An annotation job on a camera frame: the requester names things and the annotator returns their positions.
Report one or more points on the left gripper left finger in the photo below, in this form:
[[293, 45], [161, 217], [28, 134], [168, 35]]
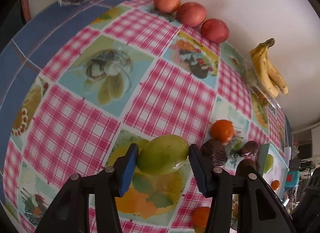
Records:
[[69, 211]]

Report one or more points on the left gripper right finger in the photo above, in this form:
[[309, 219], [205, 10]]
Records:
[[260, 209]]

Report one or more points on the tangerine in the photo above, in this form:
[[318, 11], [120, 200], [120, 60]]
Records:
[[222, 130], [200, 216], [275, 185]]

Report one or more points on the teal patterned box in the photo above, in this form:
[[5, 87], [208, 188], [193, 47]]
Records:
[[292, 180]]

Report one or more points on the teal white cardboard tray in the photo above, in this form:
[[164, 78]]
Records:
[[280, 168]]

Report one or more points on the clear plastic fruit container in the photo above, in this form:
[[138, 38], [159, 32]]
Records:
[[256, 86]]

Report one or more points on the upper yellow banana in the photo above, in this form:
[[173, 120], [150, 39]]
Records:
[[273, 73]]

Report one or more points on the yellow banana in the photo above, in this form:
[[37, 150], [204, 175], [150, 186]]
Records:
[[273, 73], [259, 59]]

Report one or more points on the checkered fruit-print tablecloth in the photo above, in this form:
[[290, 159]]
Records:
[[127, 77]]

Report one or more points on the lower yellow banana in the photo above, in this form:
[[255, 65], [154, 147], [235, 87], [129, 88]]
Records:
[[259, 59]]

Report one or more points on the blue tablecloth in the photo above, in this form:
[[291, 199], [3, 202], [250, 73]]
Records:
[[32, 48]]

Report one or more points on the right red apple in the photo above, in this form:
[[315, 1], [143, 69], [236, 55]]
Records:
[[215, 30]]

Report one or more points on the red apple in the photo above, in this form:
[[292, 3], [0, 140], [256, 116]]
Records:
[[215, 30], [191, 14]]

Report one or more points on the middle red apple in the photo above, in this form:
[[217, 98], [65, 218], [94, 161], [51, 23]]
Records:
[[191, 14]]

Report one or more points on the left pale apple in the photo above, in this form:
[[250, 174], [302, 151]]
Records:
[[167, 6]]

